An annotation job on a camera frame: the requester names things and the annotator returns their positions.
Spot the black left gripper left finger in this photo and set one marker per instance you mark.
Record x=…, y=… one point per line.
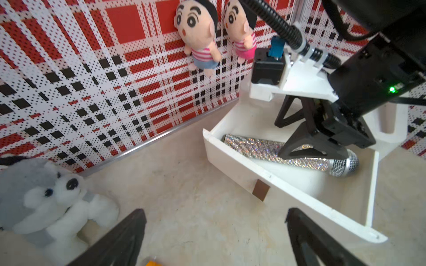
x=119, y=247

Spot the orange microphone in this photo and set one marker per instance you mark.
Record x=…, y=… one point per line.
x=153, y=263

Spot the grey white husky plush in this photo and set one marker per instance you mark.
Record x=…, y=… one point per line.
x=49, y=205

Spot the blue-shorts plush doll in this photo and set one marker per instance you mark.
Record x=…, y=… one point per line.
x=196, y=23

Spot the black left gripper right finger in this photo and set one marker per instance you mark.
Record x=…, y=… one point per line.
x=312, y=245

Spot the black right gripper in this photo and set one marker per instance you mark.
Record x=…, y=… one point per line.
x=342, y=128

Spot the white plastic drawer cabinet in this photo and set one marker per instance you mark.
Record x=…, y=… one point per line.
x=388, y=123

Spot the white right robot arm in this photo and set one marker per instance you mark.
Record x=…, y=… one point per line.
x=392, y=63

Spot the pink-dressed plush doll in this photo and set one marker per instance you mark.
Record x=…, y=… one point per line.
x=240, y=23

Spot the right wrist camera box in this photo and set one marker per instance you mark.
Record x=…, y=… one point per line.
x=275, y=73

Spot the white top drawer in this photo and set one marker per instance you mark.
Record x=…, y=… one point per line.
x=343, y=207

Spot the silver rhinestone microphone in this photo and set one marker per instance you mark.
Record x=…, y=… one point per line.
x=267, y=150

